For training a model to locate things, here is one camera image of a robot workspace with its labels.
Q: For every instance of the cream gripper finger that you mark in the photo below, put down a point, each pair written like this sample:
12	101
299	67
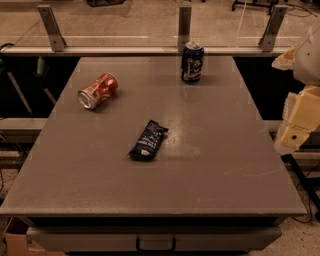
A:
286	60

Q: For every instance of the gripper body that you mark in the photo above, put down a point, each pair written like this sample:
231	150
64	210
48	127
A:
309	61

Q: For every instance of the dark blue rxbar wrapper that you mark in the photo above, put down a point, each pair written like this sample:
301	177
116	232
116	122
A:
149	142

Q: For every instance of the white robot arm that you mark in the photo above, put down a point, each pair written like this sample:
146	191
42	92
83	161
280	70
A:
306	68

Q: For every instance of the blue pepsi can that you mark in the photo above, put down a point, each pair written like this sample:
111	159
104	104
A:
192	61

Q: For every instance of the orange soda can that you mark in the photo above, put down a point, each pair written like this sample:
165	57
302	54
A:
92	95

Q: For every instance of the black stand leg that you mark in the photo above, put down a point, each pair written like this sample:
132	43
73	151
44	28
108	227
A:
308	184

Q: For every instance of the cardboard box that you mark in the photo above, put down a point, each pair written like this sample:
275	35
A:
18	244

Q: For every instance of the right metal bracket post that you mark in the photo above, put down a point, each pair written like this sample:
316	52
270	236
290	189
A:
267	42

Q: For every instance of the metal bracket post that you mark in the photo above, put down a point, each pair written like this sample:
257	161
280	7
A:
184	26
267	42
56	40

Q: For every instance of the middle metal bracket post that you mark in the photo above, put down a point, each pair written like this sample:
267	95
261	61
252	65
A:
184	26

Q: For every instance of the grey drawer with handle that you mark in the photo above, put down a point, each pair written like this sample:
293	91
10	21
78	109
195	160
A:
155	239

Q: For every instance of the left metal bracket post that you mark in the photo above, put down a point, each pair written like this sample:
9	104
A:
56	40

